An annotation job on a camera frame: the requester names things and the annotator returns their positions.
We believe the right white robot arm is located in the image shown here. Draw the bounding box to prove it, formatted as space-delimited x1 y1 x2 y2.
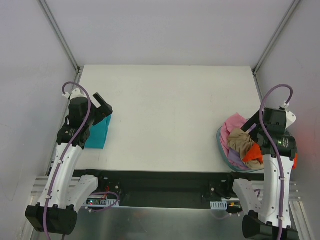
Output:
225 108 299 240

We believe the folded teal t shirt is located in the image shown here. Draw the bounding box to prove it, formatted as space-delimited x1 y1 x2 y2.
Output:
85 115 112 150

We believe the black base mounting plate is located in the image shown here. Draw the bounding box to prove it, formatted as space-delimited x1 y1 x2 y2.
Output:
73 169 264 209

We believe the pink t shirt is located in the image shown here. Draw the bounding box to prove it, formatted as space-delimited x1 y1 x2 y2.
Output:
219 113 248 156

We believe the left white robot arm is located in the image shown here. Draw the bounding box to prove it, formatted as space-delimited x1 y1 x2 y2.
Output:
25 88 113 235

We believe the orange t shirt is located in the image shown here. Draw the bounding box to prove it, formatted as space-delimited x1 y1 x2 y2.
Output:
242 144 299 169

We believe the right white cable duct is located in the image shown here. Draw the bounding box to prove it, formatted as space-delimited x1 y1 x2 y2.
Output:
210 200 228 211

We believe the left aluminium frame post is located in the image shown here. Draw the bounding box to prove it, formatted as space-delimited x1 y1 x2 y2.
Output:
37 0 82 74

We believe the lavender t shirt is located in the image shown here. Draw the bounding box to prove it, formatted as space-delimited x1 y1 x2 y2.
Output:
227 148 250 171

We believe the left white cable duct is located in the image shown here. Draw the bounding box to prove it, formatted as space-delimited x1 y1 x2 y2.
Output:
84 198 120 208

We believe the aluminium frame post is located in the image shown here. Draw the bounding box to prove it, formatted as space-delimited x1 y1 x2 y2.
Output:
252 0 303 76
37 0 82 74

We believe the aluminium front rail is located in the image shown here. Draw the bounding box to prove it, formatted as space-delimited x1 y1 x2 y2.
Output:
31 176 303 202

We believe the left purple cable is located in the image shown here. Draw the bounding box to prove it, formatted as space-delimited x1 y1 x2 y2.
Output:
42 81 121 235

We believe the translucent blue laundry basket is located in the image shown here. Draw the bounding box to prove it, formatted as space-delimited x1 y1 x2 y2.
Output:
216 127 264 174

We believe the white cable duct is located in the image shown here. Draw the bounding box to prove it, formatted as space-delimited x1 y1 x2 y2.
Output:
210 200 228 211
84 198 120 208

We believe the beige t shirt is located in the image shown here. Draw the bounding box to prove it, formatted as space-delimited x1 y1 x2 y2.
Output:
227 128 264 170

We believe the right aluminium frame post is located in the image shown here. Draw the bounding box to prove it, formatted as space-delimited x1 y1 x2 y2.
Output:
252 0 303 76

